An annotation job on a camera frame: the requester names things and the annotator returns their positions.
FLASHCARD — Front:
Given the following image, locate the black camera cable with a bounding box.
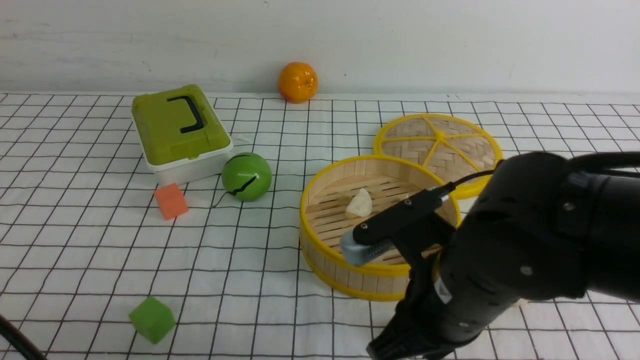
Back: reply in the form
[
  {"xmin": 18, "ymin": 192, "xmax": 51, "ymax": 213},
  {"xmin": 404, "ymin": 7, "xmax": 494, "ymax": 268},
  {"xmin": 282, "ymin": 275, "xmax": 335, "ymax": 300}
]
[{"xmin": 0, "ymin": 315, "xmax": 46, "ymax": 360}]

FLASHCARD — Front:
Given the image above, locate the orange foam cube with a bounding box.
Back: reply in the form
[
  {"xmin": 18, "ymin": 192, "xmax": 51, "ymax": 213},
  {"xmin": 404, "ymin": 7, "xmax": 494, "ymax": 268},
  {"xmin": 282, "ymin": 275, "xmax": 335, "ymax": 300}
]
[{"xmin": 153, "ymin": 183, "xmax": 189, "ymax": 221}]

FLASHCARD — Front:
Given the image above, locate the green ball with crack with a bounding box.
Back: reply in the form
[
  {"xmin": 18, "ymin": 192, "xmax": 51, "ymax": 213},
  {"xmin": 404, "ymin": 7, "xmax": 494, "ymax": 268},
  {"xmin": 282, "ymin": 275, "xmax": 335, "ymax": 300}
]
[{"xmin": 221, "ymin": 152, "xmax": 273, "ymax": 202}]

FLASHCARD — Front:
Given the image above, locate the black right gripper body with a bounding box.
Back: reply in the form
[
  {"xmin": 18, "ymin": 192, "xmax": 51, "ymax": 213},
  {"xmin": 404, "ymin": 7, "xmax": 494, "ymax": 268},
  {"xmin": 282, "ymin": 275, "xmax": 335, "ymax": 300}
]
[{"xmin": 366, "ymin": 219, "xmax": 531, "ymax": 360}]

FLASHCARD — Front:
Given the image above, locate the orange fruit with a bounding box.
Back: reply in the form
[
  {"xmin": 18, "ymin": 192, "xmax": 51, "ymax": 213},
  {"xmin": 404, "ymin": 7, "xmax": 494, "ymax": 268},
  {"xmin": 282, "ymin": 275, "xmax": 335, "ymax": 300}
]
[{"xmin": 278, "ymin": 61, "xmax": 318, "ymax": 104}]

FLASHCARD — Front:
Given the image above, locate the white dumpling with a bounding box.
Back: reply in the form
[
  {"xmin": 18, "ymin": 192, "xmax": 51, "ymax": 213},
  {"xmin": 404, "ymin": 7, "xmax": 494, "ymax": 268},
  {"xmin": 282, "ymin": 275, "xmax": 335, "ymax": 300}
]
[{"xmin": 345, "ymin": 187, "xmax": 373, "ymax": 219}]

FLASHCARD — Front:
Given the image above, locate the green foam cube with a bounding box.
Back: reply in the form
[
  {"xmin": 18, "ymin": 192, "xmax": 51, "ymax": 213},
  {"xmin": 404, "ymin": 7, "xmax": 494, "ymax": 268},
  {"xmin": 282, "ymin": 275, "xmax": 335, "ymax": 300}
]
[{"xmin": 128, "ymin": 296, "xmax": 177, "ymax": 344}]

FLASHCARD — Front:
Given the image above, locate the bamboo steamer tray yellow rim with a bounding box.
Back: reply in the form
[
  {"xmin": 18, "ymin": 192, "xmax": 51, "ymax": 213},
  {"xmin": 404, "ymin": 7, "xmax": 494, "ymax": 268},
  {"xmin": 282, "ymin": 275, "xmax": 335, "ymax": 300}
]
[{"xmin": 299, "ymin": 155, "xmax": 444, "ymax": 302}]

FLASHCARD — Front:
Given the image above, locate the woven bamboo steamer lid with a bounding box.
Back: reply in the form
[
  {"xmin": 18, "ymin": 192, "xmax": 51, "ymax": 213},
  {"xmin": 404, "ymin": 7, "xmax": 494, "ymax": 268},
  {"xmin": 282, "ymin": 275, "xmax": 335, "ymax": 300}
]
[{"xmin": 372, "ymin": 112, "xmax": 503, "ymax": 183}]

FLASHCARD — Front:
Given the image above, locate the white black grid tablecloth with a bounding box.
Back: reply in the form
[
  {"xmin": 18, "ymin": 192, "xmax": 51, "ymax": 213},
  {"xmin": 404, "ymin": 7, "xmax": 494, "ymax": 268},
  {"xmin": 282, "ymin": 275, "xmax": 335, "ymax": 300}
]
[{"xmin": 0, "ymin": 90, "xmax": 639, "ymax": 360}]

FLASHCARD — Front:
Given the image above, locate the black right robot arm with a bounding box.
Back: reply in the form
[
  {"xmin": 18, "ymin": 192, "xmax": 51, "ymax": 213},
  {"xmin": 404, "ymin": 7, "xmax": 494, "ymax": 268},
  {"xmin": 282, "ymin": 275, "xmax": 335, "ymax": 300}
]
[{"xmin": 353, "ymin": 152, "xmax": 639, "ymax": 360}]

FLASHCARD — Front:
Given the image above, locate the green lidded white box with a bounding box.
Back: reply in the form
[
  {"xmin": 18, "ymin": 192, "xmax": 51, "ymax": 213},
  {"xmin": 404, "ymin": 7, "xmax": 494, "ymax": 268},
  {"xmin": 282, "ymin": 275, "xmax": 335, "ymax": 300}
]
[{"xmin": 131, "ymin": 84, "xmax": 234, "ymax": 187}]

